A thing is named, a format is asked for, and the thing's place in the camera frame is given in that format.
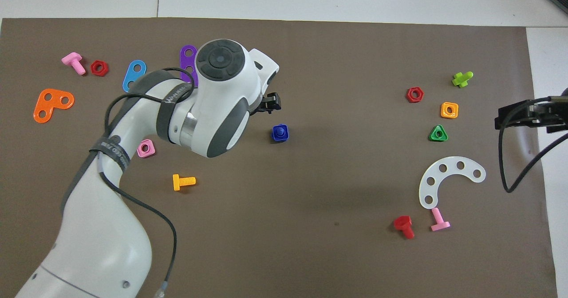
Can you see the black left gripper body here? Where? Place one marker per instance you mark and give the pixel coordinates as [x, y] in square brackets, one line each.
[259, 108]

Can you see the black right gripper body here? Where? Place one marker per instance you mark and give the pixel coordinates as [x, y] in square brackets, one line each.
[540, 113]

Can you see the blue square plastic nut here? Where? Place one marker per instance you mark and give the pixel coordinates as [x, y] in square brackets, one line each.
[286, 138]

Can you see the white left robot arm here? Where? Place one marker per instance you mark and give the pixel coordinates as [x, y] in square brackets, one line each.
[222, 111]

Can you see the lime green plastic screw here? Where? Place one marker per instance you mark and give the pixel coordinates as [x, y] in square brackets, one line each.
[461, 79]

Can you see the orange square plastic nut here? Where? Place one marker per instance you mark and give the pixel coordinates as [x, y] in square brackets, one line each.
[443, 113]

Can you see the green triangle plastic nut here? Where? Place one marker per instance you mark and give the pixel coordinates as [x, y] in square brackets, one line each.
[432, 138]

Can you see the red hexagon plastic nut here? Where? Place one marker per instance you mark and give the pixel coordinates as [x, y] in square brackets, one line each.
[94, 68]
[409, 94]

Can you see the orange plastic screw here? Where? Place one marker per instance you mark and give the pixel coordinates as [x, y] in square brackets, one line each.
[179, 182]

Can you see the pink square plastic nut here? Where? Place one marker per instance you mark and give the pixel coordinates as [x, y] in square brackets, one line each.
[140, 152]

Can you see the pink plastic screw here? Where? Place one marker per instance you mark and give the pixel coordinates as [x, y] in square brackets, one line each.
[439, 224]
[71, 59]

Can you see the red plastic screw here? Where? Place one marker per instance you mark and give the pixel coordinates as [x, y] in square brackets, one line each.
[403, 222]

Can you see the white curved perforated plate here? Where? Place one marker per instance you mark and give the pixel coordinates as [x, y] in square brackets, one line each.
[451, 165]

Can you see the purple four-hole plate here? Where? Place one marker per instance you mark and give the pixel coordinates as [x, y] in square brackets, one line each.
[183, 62]

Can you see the brown table mat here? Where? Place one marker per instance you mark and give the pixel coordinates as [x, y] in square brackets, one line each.
[310, 222]

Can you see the blue two-hole plate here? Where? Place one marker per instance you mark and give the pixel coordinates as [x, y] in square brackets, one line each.
[135, 76]

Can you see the orange L-shaped plate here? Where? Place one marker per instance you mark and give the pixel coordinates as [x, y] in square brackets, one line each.
[49, 105]

